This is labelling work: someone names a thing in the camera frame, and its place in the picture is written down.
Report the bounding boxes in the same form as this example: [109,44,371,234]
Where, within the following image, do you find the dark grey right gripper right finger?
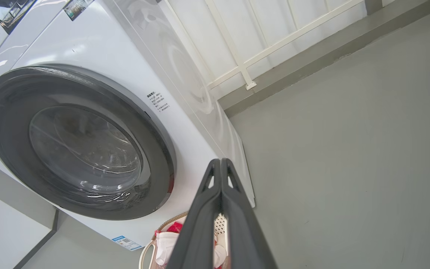
[221,158,278,269]

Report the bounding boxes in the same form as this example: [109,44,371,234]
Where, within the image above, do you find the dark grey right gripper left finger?
[166,158,223,269]

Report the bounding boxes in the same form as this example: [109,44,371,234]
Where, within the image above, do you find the red and white garment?
[153,221,186,266]

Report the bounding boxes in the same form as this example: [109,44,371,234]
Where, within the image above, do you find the white cloth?
[213,243,227,269]

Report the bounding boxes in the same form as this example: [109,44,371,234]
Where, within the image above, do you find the black round glass washer door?
[0,64,177,221]

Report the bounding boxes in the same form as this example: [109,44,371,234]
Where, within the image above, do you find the cream perforated laundry basket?
[138,211,230,269]

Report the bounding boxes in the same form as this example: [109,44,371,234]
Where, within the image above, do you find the white front-load washing machine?
[0,0,256,251]

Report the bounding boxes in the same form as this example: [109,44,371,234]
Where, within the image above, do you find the blue energy label sticker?
[111,235,143,251]

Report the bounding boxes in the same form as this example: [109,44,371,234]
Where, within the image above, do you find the printed text warning label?
[147,91,171,112]

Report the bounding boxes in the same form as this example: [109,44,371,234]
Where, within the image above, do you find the dark rectangular brand sticker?
[63,0,95,21]

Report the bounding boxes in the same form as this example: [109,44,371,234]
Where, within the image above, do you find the dark washer control panel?
[0,0,38,35]

